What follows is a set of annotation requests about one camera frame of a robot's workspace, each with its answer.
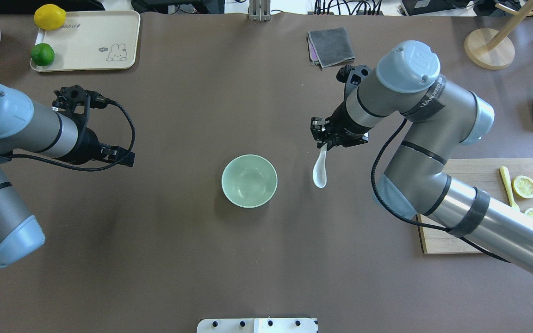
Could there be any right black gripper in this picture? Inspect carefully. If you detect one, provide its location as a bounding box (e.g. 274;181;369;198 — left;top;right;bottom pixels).
310;103;369;150

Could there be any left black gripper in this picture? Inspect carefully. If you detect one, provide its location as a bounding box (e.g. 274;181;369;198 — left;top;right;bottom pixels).
74;127;136;168

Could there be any mint green bowl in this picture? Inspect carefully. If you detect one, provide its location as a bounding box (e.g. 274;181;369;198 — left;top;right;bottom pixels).
221;154;279;209

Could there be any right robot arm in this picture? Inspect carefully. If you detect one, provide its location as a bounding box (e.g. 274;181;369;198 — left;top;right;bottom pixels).
310;40;533;274

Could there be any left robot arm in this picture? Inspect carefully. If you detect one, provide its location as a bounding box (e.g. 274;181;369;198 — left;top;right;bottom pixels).
0;84;135;268

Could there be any grey folded cloth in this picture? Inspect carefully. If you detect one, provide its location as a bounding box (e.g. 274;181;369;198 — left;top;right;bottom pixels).
307;27;355;69

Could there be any cream tray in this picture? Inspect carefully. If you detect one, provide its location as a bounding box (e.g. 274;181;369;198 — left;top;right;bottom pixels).
30;10;141;72

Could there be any green lime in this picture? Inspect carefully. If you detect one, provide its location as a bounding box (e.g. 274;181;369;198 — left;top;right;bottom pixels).
31;43;55;66

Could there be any yellow lemon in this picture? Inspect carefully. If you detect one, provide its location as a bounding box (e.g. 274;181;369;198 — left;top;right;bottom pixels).
33;4;67;30

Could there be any bamboo cutting board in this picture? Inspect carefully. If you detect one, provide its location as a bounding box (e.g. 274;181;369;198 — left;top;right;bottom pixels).
419;158;533;254

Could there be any yellow plastic knife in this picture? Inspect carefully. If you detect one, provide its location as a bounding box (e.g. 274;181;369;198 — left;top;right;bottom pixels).
499;165;521;211

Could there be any wooden mug tree stand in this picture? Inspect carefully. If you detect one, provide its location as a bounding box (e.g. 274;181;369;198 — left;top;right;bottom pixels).
464;0;533;70

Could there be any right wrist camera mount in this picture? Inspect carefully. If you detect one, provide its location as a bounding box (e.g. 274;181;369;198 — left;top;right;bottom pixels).
336;65;372;100

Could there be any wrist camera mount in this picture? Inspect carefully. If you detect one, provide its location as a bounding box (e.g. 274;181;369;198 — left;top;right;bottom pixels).
51;85;110;114
336;65;372;100

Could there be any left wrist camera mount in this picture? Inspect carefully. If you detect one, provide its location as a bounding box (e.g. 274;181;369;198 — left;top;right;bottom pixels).
51;85;110;114

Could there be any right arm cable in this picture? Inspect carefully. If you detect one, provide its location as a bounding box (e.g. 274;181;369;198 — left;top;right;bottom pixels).
371;118;512;264

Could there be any aluminium frame post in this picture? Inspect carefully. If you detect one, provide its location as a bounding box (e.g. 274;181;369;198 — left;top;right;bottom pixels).
248;0;272;22

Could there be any white camera stand base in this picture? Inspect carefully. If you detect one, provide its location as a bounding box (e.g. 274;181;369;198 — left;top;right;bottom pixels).
196;317;319;333

